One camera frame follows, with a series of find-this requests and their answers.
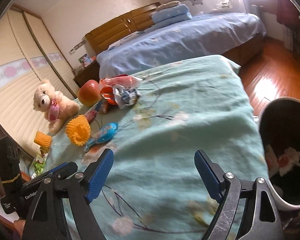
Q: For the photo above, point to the white blue wrapper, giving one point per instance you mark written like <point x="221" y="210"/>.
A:
<point x="125" y="96"/>

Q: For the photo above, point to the grey bed guard rail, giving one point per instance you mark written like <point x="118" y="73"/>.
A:
<point x="200" y="7"/>

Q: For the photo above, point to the red hanging coat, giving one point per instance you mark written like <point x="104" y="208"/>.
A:
<point x="287" y="14"/>

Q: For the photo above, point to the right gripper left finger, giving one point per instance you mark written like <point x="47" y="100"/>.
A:
<point x="46" y="218"/>

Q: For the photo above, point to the red yellow apple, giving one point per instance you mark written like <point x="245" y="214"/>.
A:
<point x="89" y="93"/>

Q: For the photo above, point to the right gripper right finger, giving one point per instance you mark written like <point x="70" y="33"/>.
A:
<point x="260" y="219"/>

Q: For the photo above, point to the wooden nightstand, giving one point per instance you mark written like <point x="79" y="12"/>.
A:
<point x="91" y="72"/>

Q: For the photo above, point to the folded blue blanket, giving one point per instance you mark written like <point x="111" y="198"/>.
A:
<point x="168" y="16"/>

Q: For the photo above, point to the pink lollipop-shaped package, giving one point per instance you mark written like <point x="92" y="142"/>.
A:
<point x="90" y="115"/>

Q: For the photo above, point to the green white snack packet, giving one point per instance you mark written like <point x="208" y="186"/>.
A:
<point x="39" y="162"/>

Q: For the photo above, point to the wooden headboard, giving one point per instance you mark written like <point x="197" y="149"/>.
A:
<point x="121" y="26"/>

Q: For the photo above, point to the orange red snack wrapper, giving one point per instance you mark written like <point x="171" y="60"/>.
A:
<point x="107" y="100"/>

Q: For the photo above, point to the blue lollipop-shaped package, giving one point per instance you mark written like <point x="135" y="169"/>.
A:
<point x="105" y="134"/>

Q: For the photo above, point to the small orange foam net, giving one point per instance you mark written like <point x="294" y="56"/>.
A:
<point x="43" y="140"/>

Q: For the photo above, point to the teal floral bedspread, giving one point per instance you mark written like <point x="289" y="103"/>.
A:
<point x="153" y="190"/>

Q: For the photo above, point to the blue bed sheet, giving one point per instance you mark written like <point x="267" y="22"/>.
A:
<point x="202" y="35"/>

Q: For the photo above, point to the red white plastic bag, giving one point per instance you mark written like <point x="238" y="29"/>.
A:
<point x="124" y="80"/>

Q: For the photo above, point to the black round trash bin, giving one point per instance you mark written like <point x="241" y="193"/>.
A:
<point x="279" y="127"/>

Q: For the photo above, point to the beige pillow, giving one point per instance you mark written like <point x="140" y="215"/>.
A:
<point x="168" y="5"/>

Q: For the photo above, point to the yellow foam fruit net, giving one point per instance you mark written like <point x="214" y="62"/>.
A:
<point x="78" y="130"/>

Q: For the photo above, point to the framed photo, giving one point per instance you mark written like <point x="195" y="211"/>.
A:
<point x="85" y="60"/>

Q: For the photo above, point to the beige teddy bear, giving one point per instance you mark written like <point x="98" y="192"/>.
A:
<point x="57" y="107"/>

